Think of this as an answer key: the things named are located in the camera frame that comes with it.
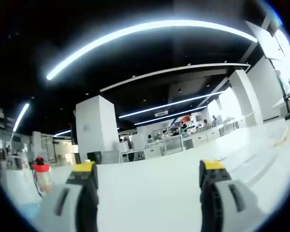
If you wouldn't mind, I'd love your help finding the white cabinet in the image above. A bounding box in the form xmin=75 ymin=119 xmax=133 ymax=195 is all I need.
xmin=131 ymin=133 xmax=145 ymax=150

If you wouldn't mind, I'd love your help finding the black box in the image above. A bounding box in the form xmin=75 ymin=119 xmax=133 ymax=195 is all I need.
xmin=87 ymin=151 xmax=102 ymax=165

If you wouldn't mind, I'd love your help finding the long ceiling light strip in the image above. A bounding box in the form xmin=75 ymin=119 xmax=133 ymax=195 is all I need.
xmin=45 ymin=19 xmax=259 ymax=81

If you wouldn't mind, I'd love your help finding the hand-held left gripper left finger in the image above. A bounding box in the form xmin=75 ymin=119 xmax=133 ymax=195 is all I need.
xmin=37 ymin=162 xmax=99 ymax=232

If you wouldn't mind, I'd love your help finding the clear bottle with red lid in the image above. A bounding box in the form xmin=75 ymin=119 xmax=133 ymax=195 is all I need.
xmin=31 ymin=156 xmax=53 ymax=194

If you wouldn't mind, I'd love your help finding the short ceiling light strip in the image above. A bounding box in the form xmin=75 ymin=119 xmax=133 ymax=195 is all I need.
xmin=12 ymin=102 xmax=30 ymax=132

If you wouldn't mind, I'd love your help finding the slim white pillar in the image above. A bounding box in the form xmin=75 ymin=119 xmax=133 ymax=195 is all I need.
xmin=228 ymin=70 xmax=257 ymax=126

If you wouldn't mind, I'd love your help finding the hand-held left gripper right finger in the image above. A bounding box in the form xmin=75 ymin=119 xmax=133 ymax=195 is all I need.
xmin=199 ymin=159 xmax=269 ymax=232

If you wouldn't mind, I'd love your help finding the white square pillar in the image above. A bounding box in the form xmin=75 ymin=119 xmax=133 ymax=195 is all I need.
xmin=75 ymin=95 xmax=120 ymax=163

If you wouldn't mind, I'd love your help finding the white office desk row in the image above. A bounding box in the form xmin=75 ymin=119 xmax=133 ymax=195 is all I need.
xmin=118 ymin=122 xmax=240 ymax=163

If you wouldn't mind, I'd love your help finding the yellowish object on table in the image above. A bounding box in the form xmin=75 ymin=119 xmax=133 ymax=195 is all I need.
xmin=270 ymin=127 xmax=290 ymax=147

